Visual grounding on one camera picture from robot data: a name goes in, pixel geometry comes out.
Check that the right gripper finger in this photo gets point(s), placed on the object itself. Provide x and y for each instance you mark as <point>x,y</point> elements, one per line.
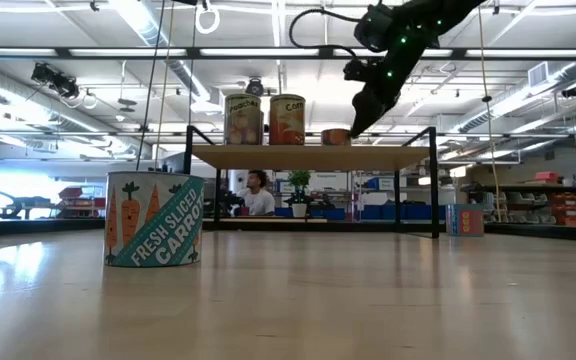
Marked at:
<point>373,110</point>

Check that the orange slices label can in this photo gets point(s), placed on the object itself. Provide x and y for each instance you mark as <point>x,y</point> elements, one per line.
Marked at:
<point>335,137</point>

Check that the corn label tin can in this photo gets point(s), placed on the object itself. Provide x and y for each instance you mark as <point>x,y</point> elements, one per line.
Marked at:
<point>288,125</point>

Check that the peaches label tin can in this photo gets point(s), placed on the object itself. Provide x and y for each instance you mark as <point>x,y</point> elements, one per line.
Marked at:
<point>243,125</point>

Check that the small colourful box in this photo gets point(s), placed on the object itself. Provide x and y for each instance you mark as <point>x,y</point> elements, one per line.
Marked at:
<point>465,220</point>

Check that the sliced carrots label can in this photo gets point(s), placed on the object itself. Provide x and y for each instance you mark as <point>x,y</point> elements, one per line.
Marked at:
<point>153,225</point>

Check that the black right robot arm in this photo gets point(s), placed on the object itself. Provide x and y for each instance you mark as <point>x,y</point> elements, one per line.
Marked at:
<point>443,15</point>

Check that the wooden shelf with black legs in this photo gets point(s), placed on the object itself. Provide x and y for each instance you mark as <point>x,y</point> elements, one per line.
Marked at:
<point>308,157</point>

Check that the blue storage bins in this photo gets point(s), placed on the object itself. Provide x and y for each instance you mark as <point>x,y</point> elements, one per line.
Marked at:
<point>408,211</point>

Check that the green plant in white pot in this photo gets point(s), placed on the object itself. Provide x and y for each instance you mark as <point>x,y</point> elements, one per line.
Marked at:
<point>299,192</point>

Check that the round grey ceiling fixture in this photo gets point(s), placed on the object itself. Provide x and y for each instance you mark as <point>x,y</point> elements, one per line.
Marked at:
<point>254,87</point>

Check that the person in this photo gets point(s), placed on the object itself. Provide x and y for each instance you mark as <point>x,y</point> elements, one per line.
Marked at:
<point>260,200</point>

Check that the white air vent grille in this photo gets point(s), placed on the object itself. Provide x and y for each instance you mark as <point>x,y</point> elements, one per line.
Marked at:
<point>538,74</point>

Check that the white cylindrical tank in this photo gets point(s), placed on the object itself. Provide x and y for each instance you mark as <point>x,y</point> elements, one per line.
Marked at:
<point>235,182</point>

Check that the black ceiling device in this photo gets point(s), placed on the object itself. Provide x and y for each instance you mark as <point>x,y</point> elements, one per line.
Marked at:
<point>573,91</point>

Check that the pink box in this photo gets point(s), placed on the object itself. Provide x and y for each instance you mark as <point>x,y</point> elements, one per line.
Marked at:
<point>547,176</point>

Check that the overhead LED light bar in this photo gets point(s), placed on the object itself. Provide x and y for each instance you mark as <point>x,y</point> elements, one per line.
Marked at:
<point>128,52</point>

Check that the red tool cart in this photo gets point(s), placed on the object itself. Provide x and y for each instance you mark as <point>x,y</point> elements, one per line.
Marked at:
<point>80,202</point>

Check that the black ceiling spotlights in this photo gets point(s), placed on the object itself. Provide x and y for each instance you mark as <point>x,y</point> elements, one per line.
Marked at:
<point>58,82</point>

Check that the silver ventilation duct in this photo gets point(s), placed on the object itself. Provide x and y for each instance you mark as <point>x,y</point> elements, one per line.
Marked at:
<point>143,20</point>

